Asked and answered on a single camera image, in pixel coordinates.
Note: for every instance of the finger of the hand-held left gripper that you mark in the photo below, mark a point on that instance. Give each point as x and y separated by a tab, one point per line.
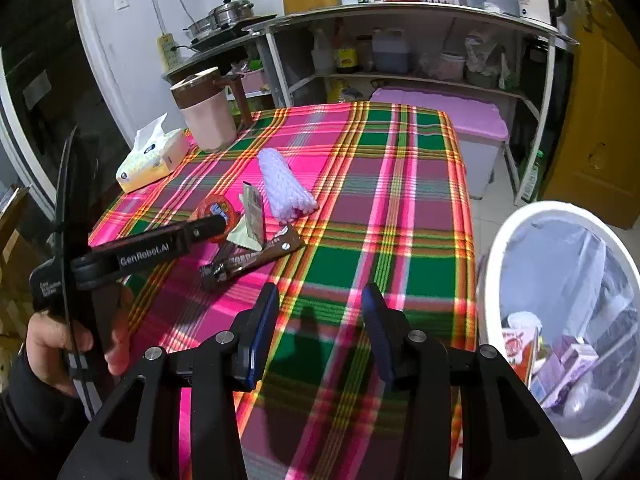
207	227

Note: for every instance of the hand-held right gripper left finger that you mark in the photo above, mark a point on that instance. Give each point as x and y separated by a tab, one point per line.
260	340

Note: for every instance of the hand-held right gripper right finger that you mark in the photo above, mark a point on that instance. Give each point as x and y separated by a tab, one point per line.
380	345

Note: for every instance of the orange round jelly cup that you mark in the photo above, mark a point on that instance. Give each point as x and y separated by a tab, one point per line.
215	206

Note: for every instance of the brown snack bar wrapper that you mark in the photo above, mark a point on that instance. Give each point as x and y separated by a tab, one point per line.
250	260

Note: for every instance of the white trash bin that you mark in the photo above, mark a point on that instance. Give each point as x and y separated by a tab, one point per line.
492	280

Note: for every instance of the purple milk carton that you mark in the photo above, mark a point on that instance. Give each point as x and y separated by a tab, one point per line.
555	375

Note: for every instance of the person's left forearm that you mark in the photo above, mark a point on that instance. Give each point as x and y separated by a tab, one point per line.
30	430

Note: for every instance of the person's left hand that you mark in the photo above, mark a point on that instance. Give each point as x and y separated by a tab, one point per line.
47	345

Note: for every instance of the green brown sachet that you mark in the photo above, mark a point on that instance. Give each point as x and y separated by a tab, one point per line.
252	210

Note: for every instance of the wooden chair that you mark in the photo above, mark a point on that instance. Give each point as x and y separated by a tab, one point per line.
15	260

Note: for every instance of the white foam fruit net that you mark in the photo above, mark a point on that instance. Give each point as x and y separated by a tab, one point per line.
285	185

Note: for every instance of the yellow white tissue pack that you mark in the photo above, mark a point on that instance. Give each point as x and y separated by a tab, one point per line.
150	160

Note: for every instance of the pink jug with brown lid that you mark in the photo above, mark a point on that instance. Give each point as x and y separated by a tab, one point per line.
207	120

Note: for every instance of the plaid tablecloth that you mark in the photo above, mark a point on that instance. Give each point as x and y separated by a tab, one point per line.
400	200

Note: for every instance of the pink plastic basket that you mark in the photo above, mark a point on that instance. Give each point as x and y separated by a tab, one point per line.
250	80

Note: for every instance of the yellow power strip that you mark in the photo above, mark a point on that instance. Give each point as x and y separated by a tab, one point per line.
168	52

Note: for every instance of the yellow printed bag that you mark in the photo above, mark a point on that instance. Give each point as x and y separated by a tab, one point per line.
345	91

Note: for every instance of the black induction cooker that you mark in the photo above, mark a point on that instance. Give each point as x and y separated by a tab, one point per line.
235	35

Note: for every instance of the steel wok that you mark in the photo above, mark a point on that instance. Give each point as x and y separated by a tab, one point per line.
197	30

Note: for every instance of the translucent bin liner bag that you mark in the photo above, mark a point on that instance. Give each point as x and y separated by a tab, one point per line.
560	260

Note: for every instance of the white plastic bottle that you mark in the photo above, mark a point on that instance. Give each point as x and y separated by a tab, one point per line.
322	57

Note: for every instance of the storage box with purple lid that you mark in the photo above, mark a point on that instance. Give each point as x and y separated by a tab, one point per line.
475	160

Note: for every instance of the steel pot with lid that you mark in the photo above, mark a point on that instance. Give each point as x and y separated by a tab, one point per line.
230	14

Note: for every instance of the oil bottle with yellow label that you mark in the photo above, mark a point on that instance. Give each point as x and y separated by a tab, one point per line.
347	57

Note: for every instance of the green glass bottle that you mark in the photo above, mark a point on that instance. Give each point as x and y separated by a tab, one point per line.
532	175

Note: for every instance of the plastic jug of dark liquid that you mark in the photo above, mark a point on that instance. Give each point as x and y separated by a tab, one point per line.
391	52

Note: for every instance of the pink plastic bucket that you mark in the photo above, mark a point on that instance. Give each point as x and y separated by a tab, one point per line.
453	66

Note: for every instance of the white metal shelf unit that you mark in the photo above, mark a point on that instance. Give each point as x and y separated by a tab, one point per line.
400	7

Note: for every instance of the crumpled plastic bags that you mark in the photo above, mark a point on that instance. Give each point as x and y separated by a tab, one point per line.
487	60

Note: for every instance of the yellow door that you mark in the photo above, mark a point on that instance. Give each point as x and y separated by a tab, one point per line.
600	110

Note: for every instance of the white wall socket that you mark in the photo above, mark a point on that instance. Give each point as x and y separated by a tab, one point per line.
121	4

